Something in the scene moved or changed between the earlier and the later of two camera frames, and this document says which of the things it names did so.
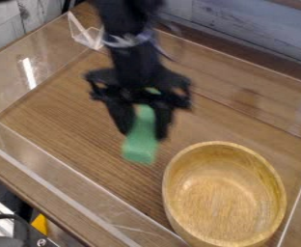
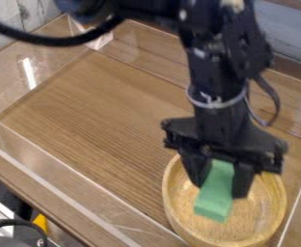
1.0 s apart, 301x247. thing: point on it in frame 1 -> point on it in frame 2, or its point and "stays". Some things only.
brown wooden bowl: x=224 y=194 stays
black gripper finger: x=124 y=115 -> x=197 y=166
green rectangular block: x=140 y=145 -> x=213 y=197
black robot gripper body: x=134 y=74 -> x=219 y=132
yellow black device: x=32 y=233 stays
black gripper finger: x=162 y=118 -> x=244 y=174
